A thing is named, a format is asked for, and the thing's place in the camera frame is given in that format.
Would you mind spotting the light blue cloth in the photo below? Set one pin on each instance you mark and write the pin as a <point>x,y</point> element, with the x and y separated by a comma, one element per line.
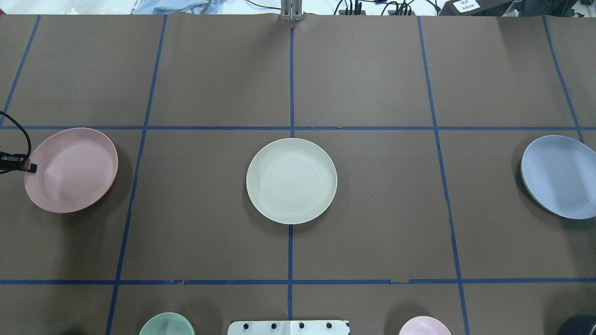
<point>165,7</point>

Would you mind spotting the aluminium frame post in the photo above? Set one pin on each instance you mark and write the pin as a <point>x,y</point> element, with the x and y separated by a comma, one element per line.
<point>291,10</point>

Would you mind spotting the pink plate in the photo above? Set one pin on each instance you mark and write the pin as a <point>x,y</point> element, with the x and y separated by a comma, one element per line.
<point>75,168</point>

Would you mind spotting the dark blue pot with lid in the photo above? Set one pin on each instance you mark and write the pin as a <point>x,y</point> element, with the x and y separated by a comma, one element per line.
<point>579,325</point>

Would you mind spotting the green bowl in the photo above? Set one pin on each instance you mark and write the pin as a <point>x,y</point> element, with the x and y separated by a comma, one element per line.
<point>168,323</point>

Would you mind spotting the cream plate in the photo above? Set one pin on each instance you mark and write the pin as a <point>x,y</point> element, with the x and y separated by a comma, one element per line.
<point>291,181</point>

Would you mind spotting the pink bowl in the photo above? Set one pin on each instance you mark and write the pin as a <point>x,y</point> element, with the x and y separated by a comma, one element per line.
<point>424,325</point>

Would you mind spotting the blue plate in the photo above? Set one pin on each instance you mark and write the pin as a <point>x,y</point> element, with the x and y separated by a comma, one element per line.
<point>559,172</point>

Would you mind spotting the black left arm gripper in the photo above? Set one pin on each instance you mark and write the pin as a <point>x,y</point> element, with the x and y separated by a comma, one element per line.
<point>10,164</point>

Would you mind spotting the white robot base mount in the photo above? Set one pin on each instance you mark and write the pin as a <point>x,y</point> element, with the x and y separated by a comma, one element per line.
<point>290,327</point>

